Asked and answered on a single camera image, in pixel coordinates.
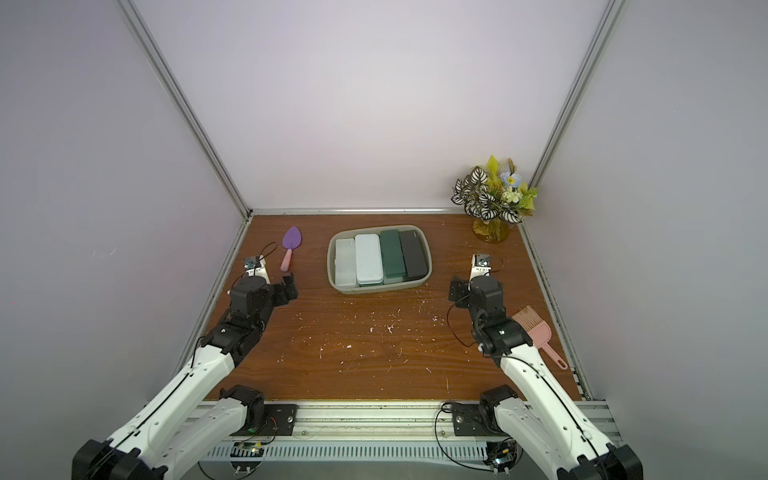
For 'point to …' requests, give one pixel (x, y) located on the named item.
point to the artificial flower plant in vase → (495, 198)
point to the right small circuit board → (501, 454)
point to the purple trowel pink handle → (291, 240)
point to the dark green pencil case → (392, 256)
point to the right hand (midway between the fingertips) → (473, 273)
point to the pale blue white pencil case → (368, 257)
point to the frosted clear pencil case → (344, 262)
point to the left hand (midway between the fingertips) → (280, 274)
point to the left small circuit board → (247, 456)
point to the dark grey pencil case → (414, 255)
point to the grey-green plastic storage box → (349, 232)
